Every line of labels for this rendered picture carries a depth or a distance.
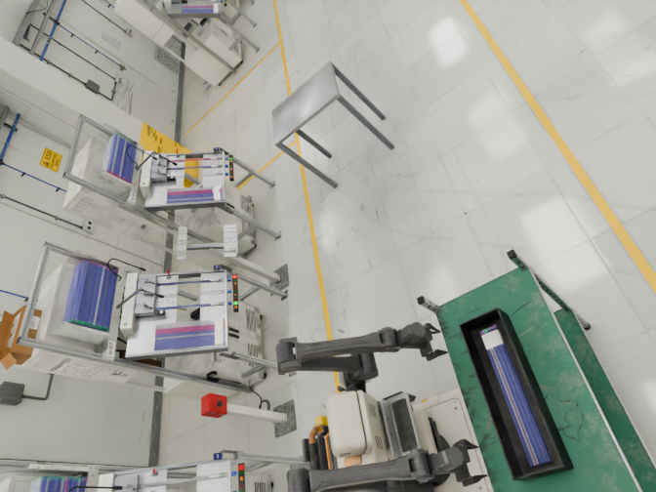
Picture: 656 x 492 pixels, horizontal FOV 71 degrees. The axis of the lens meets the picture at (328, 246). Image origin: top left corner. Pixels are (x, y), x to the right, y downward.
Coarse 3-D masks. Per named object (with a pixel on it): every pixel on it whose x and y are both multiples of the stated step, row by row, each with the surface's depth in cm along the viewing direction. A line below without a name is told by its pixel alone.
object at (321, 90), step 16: (320, 80) 376; (336, 80) 365; (304, 96) 384; (320, 96) 367; (336, 96) 353; (272, 112) 408; (288, 112) 390; (304, 112) 373; (352, 112) 368; (288, 128) 380; (368, 128) 383; (304, 160) 406; (320, 176) 422
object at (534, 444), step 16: (496, 336) 179; (496, 352) 177; (496, 368) 175; (512, 368) 171; (512, 384) 168; (512, 400) 166; (528, 400) 166; (512, 416) 164; (528, 416) 161; (528, 432) 159; (528, 448) 157; (544, 448) 154; (544, 464) 155
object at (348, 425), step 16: (336, 400) 171; (352, 400) 171; (336, 416) 167; (352, 416) 167; (336, 432) 164; (352, 432) 164; (368, 432) 164; (336, 448) 162; (352, 448) 162; (368, 448) 165
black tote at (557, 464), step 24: (504, 312) 180; (480, 336) 187; (504, 336) 181; (480, 360) 182; (480, 384) 170; (528, 384) 159; (504, 408) 170; (504, 432) 164; (552, 432) 150; (552, 456) 155
